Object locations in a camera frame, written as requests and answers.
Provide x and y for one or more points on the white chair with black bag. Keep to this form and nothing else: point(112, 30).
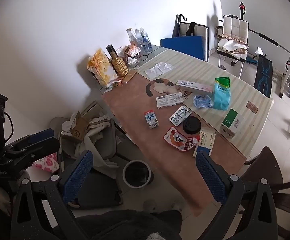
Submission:
point(201, 31)

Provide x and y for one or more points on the black long bag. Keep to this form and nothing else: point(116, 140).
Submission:
point(177, 26)

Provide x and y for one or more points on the white round trash bin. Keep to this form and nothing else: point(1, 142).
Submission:
point(137, 163)

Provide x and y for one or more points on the white blue medicine box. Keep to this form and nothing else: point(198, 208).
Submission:
point(206, 140)

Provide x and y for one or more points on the silver blister pack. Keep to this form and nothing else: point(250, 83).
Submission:
point(180, 116)

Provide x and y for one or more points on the striped beige table mat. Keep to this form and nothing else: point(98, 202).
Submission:
point(205, 67)

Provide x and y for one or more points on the black weight bench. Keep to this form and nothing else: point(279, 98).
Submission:
point(263, 75)

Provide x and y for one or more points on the large crumpled white tissue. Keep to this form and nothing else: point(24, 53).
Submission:
point(165, 88)

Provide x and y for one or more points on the flat white medicine box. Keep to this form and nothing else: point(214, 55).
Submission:
point(169, 100)

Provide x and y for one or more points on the small blue milk carton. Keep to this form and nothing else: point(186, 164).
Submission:
point(151, 119)

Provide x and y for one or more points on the brown cat print table mat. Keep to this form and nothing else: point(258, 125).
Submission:
point(145, 140)

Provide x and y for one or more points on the white padded chair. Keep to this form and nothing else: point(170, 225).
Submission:
point(236, 26)

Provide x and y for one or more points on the beige paper bag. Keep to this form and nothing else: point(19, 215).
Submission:
point(232, 46)

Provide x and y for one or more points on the black pole with red knob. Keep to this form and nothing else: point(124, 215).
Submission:
point(242, 10)

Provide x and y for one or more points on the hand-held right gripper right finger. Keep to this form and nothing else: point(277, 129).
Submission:
point(210, 177)

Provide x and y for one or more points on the white flat boards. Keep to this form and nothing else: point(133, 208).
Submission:
point(92, 108)

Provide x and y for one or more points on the red snack packet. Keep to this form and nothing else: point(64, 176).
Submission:
point(180, 138)

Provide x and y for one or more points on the pink floral packet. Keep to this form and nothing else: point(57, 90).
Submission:
point(47, 163)

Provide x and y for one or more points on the grey chair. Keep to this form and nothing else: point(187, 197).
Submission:
point(105, 187)

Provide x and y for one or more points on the printed cardboard box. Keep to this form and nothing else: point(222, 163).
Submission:
point(78, 128)

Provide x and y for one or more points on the yellow chip bag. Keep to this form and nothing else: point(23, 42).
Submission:
point(101, 67)

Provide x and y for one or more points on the long white toothpaste box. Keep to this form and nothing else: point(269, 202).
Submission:
point(193, 87)

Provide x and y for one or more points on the small brown card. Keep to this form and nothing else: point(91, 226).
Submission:
point(252, 107)

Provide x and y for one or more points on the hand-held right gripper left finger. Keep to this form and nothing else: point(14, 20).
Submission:
point(77, 177)

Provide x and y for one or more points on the crumpled blue packet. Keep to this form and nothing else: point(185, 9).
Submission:
point(202, 101)

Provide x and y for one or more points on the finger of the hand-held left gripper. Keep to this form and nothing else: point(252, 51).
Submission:
point(38, 148)
point(42, 134)

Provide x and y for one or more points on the black round cup lid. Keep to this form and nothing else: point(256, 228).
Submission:
point(191, 125)

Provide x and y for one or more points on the teal and green bag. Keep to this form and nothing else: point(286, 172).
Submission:
point(221, 96)

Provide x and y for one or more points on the clear plastic water bottle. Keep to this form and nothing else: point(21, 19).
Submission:
point(149, 44)
point(143, 37)
point(130, 36)
point(138, 41)

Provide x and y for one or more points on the orange snack bag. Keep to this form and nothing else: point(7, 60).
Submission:
point(131, 50)

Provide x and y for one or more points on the green and white box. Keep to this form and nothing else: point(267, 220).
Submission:
point(231, 121)

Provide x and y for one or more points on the white cloth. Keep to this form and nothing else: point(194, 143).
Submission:
point(95, 132)

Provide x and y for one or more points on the clear plastic bag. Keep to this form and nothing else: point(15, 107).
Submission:
point(158, 69)

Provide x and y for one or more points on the small crumpled tissue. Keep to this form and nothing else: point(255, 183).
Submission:
point(133, 61)

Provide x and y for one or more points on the barbell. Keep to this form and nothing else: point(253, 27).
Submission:
point(267, 38)

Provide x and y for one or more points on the gold grenade shaped bottle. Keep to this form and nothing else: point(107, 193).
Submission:
point(118, 66)

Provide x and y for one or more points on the dark brown chair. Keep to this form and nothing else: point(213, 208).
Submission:
point(267, 165)

